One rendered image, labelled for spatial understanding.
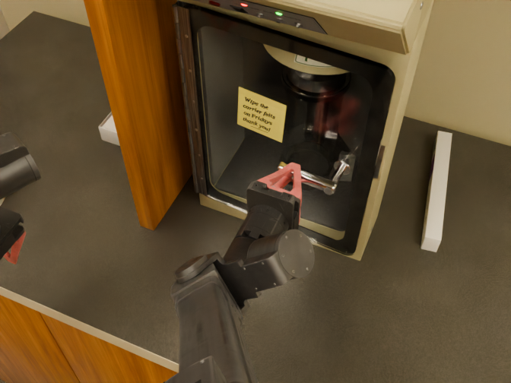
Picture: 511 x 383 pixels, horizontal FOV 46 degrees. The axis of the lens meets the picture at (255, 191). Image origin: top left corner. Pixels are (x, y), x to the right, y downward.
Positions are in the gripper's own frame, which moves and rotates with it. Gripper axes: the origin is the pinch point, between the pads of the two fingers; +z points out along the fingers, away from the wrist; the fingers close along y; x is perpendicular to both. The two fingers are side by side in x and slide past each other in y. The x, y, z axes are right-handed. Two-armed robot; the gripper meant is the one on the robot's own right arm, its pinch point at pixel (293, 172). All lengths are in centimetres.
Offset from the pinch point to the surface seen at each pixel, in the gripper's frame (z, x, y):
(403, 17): -3.4, -11.0, 31.0
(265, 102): 4.7, 6.4, 7.1
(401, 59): 6.9, -10.5, 18.4
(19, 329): -20, 53, -55
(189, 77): 5.6, 19.0, 6.9
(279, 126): 4.5, 4.1, 3.5
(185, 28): 5.7, 18.9, 15.4
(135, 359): -20, 22, -41
